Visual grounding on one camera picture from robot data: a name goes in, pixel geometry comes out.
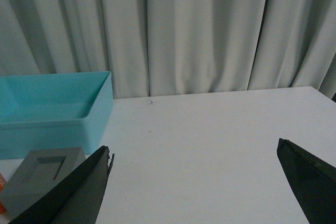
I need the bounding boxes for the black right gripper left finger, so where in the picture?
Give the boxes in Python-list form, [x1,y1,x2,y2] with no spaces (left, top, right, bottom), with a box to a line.
[11,146,114,223]

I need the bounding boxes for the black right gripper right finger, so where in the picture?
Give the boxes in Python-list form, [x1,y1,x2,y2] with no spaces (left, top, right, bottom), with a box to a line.
[277,138,335,223]

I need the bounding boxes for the gray block with square hole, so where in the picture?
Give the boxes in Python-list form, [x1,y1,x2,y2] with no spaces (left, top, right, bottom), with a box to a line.
[1,147,86,218]

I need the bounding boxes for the orange cylinder part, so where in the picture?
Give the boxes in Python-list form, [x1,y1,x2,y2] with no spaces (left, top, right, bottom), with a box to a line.
[0,173,7,214]

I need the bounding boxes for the light blue plastic box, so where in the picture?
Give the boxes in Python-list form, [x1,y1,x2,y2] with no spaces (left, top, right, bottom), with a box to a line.
[1,71,113,159]

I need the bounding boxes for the white pleated curtain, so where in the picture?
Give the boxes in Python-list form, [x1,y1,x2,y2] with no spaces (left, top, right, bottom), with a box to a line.
[1,0,335,98]

